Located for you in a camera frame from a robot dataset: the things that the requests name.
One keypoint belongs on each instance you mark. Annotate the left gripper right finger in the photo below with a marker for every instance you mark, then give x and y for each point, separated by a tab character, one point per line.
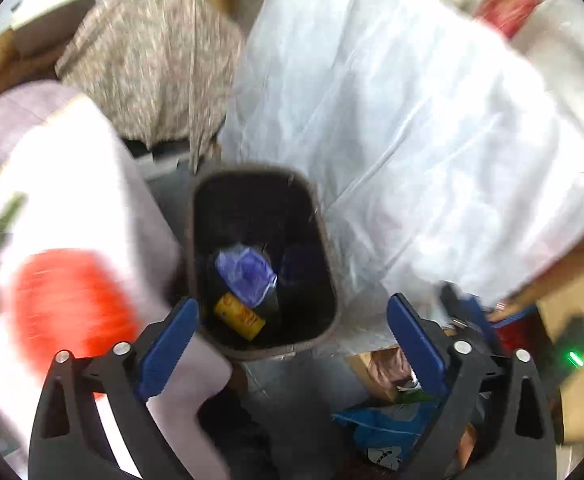
515	436

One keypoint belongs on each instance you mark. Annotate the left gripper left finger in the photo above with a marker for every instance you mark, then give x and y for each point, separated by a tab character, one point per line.
68	440

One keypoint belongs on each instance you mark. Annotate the purple plastic bag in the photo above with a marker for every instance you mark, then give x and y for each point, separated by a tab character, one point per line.
247	274

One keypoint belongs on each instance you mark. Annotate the yellow cylindrical can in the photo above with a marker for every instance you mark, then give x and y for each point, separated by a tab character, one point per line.
236	315

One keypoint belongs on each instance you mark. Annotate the brown white rice cooker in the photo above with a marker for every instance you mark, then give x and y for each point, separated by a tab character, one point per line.
38	25

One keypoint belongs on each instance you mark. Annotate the white cloth cover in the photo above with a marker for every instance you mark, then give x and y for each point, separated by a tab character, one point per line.
437	152

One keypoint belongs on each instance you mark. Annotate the dark trash bin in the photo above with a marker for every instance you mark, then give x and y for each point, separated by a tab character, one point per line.
275	211

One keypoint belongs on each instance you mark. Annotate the red paper cup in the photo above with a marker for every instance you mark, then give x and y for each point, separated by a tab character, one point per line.
506	16

